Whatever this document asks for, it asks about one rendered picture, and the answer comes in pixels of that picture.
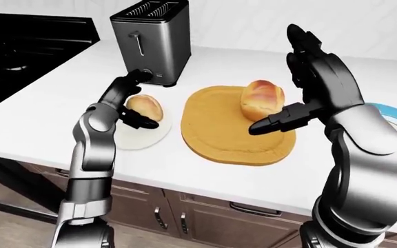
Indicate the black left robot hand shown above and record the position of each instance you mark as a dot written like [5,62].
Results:
[120,89]

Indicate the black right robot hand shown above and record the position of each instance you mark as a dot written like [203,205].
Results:
[322,77]

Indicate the round wooden cutting board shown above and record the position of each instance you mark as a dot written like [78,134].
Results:
[226,129]

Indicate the small round bread roll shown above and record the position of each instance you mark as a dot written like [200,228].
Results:
[146,103]

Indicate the white round plate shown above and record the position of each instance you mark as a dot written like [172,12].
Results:
[140,137]

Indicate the silver black toaster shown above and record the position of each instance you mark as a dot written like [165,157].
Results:
[157,44]

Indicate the large golden bread loaf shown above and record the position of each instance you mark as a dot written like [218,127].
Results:
[262,99]

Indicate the black stovetop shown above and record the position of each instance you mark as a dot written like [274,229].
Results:
[19,51]

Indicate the brown cabinet door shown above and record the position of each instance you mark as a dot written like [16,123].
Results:
[136,209]
[233,227]

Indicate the stainless oven front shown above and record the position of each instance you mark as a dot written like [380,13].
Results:
[16,186]

